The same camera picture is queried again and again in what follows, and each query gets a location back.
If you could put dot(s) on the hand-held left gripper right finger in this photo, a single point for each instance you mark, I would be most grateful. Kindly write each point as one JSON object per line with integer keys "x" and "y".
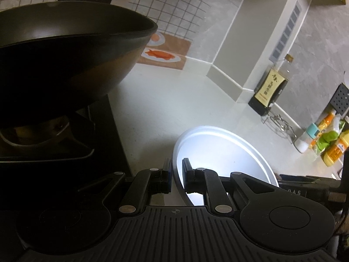
{"x": 188, "y": 180}

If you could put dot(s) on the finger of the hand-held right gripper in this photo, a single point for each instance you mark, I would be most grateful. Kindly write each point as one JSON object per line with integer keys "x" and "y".
{"x": 297, "y": 178}

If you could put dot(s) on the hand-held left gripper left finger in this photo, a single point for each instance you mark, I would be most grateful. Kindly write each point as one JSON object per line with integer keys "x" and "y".
{"x": 168, "y": 175}

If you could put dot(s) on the white plate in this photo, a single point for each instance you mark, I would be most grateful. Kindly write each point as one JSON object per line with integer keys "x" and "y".
{"x": 218, "y": 150}

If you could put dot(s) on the white bottle teal cap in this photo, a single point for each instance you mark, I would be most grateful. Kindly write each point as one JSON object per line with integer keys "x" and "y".
{"x": 305, "y": 140}

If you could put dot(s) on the yellow bottle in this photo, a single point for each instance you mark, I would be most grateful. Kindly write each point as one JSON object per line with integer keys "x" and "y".
{"x": 336, "y": 152}

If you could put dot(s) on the orange capped bottle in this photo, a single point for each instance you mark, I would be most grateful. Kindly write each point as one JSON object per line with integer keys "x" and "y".
{"x": 325, "y": 121}

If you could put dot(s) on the black gas stove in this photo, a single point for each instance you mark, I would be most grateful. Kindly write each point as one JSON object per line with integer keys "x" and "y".
{"x": 109, "y": 133}

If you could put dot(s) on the black perforated utensil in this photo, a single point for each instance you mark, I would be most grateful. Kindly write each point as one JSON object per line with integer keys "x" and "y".
{"x": 340, "y": 101}

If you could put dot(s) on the dark vinegar bottle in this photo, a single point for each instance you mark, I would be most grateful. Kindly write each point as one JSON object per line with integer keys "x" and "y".
{"x": 270, "y": 87}

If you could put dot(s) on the black wok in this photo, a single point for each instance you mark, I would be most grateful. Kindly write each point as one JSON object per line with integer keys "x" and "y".
{"x": 68, "y": 65}

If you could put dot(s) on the fish plate wall sticker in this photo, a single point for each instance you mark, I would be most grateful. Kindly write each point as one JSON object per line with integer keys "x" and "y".
{"x": 166, "y": 56}

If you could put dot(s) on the grey squares wall strip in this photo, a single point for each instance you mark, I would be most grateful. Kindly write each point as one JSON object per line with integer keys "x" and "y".
{"x": 286, "y": 32}

